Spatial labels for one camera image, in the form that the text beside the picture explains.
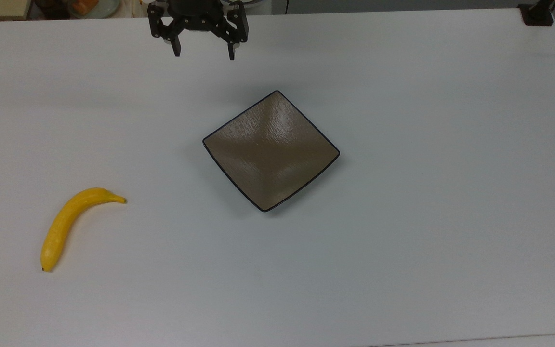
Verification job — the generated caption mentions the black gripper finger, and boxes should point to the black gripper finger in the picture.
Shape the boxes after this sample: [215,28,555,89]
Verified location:
[212,2,250,61]
[147,5,187,57]

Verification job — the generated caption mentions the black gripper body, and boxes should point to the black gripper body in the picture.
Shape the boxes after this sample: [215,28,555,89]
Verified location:
[167,0,228,31]

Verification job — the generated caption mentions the yellow banana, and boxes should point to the yellow banana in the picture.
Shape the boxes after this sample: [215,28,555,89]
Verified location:
[40,187,127,273]

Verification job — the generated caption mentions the square brown ceramic plate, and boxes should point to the square brown ceramic plate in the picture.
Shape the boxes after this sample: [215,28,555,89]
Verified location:
[202,90,341,213]

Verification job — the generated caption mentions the bowl with orange food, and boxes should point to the bowl with orange food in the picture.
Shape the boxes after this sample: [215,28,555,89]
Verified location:
[69,0,120,19]

